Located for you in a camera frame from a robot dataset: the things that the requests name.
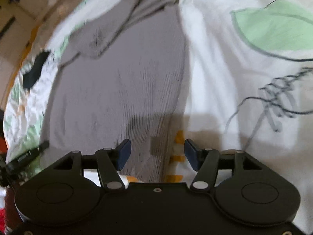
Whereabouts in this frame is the grey knitted hoodie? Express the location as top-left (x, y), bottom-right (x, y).
top-left (40, 0), bottom-right (189, 182)

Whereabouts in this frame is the black folded cloth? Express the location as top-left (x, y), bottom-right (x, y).
top-left (23, 50), bottom-right (50, 90)

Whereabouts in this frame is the white leaf-print duvet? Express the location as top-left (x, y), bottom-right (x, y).
top-left (4, 0), bottom-right (312, 233)

